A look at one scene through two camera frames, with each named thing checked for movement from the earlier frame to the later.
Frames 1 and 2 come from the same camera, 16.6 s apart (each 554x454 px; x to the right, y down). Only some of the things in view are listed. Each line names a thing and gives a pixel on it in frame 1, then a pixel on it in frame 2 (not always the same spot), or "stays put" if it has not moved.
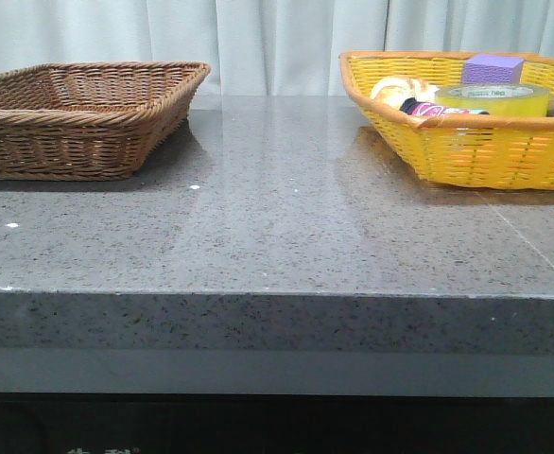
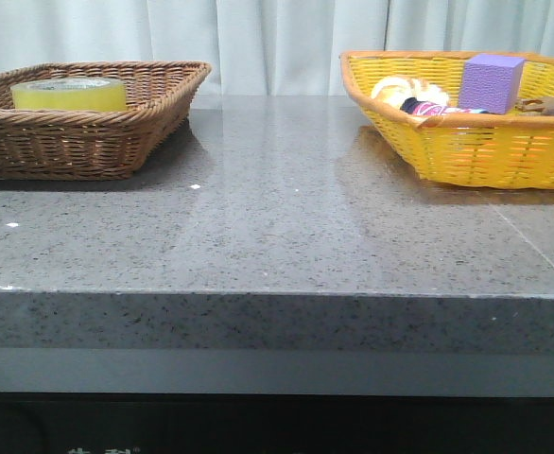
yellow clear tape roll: x=510 y=99 → x=70 y=95
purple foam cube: x=493 y=69 stays put
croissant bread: x=391 y=91 stays put
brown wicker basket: x=78 y=121 stays put
